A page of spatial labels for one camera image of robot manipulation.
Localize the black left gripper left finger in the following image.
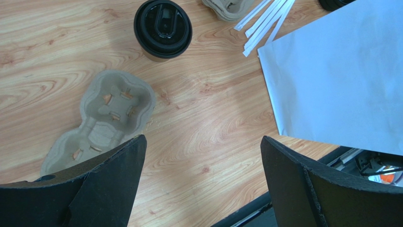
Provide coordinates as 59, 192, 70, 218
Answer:
0, 135, 147, 227

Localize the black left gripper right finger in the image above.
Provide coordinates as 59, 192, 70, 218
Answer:
260, 136, 403, 227

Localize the single cardboard cup carrier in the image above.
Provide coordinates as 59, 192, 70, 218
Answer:
40, 70, 156, 176

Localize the light blue paper bag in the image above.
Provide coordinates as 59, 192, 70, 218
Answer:
258, 0, 403, 155

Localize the black cup lid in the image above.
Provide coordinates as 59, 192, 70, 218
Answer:
133, 0, 193, 62

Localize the stack of black lids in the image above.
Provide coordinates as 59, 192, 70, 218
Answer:
318, 0, 355, 12

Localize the white wrapped straw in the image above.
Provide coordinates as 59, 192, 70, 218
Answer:
234, 0, 270, 31
245, 0, 281, 38
243, 0, 295, 57
244, 0, 294, 56

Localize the cardboard cup carrier tray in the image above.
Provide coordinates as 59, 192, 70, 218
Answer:
202, 0, 254, 22

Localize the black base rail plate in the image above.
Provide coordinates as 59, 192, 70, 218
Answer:
210, 145, 403, 227

